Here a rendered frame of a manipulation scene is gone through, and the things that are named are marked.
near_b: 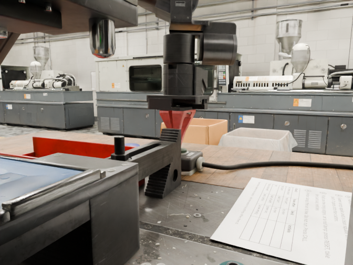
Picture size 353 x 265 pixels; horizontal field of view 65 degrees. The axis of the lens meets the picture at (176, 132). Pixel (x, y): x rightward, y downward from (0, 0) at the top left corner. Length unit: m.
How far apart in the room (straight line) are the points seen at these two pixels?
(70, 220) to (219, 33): 0.40
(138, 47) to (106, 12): 7.86
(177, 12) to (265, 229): 0.35
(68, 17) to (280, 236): 0.28
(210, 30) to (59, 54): 9.81
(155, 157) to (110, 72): 5.74
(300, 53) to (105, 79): 3.78
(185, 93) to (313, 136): 4.17
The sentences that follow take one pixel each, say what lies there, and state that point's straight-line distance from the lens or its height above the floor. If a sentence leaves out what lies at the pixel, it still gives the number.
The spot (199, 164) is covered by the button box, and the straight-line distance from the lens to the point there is 0.50.
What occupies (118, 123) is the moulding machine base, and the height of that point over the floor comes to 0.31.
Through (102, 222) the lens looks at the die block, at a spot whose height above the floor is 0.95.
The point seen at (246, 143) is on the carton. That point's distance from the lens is 2.36.
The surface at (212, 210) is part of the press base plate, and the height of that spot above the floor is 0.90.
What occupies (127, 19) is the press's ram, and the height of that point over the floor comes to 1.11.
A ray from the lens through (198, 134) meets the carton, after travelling 2.45.
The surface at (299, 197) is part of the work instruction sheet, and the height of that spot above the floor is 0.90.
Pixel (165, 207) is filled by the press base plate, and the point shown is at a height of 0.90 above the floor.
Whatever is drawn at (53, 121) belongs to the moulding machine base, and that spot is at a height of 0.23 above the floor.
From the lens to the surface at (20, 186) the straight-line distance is 0.21.
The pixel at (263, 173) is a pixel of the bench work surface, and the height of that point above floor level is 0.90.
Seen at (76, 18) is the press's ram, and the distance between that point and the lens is 0.24.
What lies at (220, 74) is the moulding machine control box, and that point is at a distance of 4.69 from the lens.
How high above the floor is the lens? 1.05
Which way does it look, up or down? 9 degrees down
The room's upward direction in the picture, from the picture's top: straight up
